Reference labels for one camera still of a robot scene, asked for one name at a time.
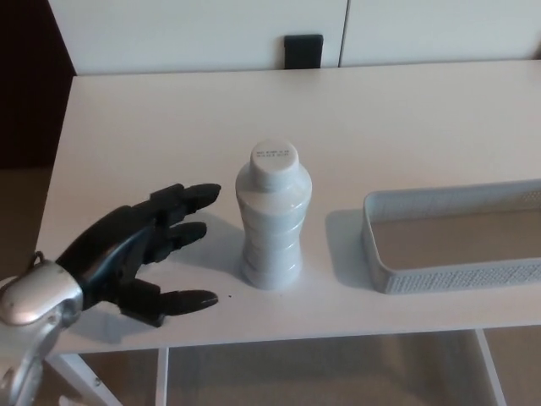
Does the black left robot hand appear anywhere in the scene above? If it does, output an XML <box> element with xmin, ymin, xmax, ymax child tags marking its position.
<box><xmin>54</xmin><ymin>182</ymin><xmax>222</xmax><ymax>329</ymax></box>

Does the grey mesh tray container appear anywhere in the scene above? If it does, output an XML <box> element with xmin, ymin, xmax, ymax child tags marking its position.
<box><xmin>361</xmin><ymin>178</ymin><xmax>541</xmax><ymax>295</ymax></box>

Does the black rectangular cabinet handle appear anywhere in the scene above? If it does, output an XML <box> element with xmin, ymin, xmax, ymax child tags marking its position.
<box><xmin>283</xmin><ymin>34</ymin><xmax>325</xmax><ymax>69</ymax></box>

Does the white plastic bottle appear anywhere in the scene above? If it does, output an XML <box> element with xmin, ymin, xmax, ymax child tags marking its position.
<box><xmin>234</xmin><ymin>138</ymin><xmax>314</xmax><ymax>292</ymax></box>

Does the white desk leg frame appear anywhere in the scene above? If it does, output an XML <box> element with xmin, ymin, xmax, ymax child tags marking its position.
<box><xmin>474</xmin><ymin>328</ymin><xmax>509</xmax><ymax>406</ymax></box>
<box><xmin>45</xmin><ymin>346</ymin><xmax>171</xmax><ymax>406</ymax></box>

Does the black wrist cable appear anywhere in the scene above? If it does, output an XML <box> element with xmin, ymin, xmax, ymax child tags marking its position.
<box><xmin>27</xmin><ymin>250</ymin><xmax>48</xmax><ymax>271</ymax></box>

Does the dark brown panel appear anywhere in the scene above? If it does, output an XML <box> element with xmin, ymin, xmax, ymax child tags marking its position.
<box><xmin>0</xmin><ymin>0</ymin><xmax>76</xmax><ymax>171</ymax></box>

